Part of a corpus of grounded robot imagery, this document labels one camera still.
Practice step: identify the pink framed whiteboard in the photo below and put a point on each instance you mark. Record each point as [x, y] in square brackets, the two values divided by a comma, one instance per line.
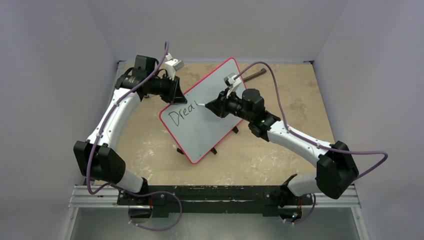
[195, 129]

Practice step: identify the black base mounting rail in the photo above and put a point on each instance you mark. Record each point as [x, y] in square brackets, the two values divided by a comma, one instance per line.
[268, 200]

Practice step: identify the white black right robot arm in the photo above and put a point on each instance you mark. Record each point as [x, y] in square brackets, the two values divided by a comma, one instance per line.
[335, 166]

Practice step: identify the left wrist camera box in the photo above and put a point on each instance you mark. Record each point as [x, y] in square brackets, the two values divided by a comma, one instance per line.
[172, 65]

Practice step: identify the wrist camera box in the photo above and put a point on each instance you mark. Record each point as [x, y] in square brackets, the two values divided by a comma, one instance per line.
[172, 65]
[233, 82]

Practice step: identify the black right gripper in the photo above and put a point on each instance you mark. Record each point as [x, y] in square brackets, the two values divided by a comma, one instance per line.
[222, 105]

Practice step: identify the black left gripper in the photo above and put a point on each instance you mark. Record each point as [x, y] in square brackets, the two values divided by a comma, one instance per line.
[175, 95]

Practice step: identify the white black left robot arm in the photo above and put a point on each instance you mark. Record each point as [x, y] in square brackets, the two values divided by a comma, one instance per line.
[112, 126]

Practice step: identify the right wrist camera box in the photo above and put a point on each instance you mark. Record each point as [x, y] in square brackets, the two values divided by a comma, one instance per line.
[233, 82]

